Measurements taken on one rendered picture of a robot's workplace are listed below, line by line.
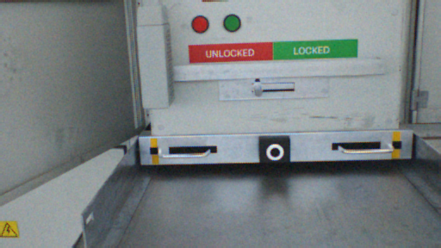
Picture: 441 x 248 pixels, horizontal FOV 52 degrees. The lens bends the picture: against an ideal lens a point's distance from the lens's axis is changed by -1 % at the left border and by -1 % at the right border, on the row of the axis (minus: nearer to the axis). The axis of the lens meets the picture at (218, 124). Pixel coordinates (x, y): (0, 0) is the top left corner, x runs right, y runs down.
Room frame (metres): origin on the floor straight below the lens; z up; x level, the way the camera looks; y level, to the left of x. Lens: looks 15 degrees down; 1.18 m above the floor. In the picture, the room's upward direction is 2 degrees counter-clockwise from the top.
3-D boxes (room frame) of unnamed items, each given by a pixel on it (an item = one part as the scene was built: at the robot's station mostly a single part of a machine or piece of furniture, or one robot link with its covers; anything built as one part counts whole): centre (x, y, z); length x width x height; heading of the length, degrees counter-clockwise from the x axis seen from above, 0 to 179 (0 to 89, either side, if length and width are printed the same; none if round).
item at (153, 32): (0.82, 0.10, 1.09); 0.08 x 0.05 x 0.17; 177
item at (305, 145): (0.89, -0.11, 0.90); 0.54 x 0.05 x 0.06; 87
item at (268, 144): (0.85, -0.11, 0.90); 0.06 x 0.03 x 0.05; 87
